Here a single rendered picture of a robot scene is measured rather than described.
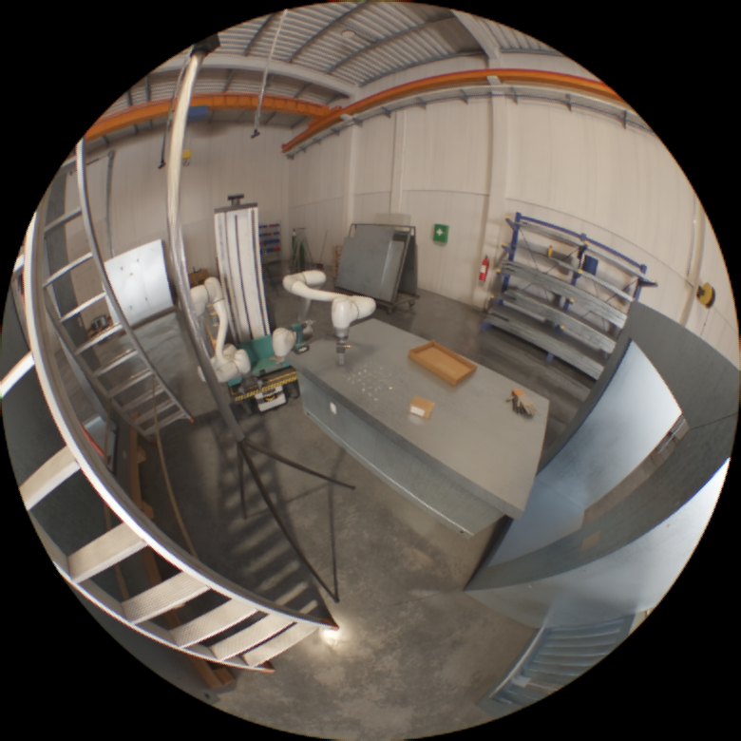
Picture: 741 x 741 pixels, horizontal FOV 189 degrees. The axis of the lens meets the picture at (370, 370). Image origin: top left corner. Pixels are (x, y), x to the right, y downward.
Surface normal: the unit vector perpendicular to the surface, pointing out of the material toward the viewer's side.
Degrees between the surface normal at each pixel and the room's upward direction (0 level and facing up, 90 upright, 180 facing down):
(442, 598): 0
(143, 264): 90
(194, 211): 90
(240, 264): 90
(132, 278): 90
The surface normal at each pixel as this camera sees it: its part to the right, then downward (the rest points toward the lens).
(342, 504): 0.05, -0.81
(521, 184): -0.71, 0.38
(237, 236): 0.58, 0.50
